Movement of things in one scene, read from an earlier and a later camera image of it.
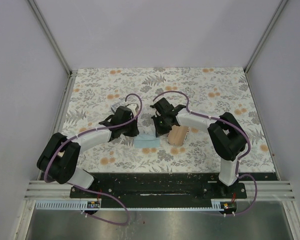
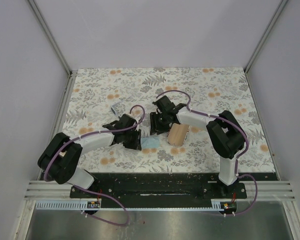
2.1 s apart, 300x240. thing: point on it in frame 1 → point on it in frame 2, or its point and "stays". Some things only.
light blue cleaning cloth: [146, 141] stays
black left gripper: [135, 131] → [136, 144]
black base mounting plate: [158, 187] stays
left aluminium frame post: [51, 37] stays
